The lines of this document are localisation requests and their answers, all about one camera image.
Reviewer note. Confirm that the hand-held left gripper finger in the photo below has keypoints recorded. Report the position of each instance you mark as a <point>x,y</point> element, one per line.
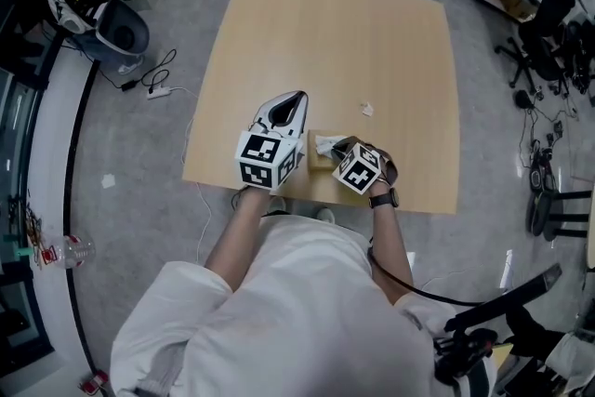
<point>300,121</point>
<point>265,111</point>

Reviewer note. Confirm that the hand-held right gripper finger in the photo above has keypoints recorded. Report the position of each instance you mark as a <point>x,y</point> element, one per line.
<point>344,145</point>

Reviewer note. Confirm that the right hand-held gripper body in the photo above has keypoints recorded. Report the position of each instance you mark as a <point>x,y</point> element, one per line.
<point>358,169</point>

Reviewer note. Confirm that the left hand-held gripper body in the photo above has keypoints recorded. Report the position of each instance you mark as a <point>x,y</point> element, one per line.
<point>260,153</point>

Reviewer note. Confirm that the white cloth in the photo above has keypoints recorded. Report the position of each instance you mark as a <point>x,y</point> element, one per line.
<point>325,141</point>

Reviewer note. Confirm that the person's right forearm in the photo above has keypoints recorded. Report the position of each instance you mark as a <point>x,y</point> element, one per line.
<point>388,246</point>

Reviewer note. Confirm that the person's left forearm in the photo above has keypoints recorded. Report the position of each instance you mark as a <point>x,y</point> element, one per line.
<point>237,237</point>

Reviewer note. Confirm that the cardboard tissue box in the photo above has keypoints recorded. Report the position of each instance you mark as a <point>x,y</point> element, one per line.
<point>318,162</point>

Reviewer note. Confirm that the white paper scrap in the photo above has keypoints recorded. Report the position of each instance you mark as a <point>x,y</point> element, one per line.
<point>109,181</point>
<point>367,109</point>

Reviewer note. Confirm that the person's right hand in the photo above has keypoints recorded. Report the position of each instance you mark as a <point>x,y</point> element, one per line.
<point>389,172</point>

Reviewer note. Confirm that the black wristwatch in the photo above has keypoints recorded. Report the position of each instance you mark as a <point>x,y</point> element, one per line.
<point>383,200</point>

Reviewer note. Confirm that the person's white shoe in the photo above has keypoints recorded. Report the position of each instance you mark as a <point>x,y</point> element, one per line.
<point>277,205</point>
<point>325,215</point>

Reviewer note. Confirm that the wooden table with white legs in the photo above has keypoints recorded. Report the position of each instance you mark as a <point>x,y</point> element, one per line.
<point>325,51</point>

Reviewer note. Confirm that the white power strip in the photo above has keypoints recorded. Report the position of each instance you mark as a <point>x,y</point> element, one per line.
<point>158,93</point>

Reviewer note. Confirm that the black power adapter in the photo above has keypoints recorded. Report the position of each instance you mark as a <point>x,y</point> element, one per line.
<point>129,85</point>

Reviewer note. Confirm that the person's white shirt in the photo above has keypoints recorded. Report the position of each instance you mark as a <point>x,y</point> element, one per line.
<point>302,316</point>

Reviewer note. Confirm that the black wheeled scooter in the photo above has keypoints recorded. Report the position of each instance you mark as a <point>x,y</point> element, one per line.
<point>539,209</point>

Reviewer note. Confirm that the clear plastic bottle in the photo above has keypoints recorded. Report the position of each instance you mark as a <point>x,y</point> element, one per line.
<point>74,251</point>

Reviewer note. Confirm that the round wooden table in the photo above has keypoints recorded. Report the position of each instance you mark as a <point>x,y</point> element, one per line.
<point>572,195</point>

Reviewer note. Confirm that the black office chair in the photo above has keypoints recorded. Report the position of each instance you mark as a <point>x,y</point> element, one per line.
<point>541,46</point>

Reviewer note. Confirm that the pile of small tools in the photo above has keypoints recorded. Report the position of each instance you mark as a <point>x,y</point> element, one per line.
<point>32,232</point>

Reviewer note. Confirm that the red fire extinguisher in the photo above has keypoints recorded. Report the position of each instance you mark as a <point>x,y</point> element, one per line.
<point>95,381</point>

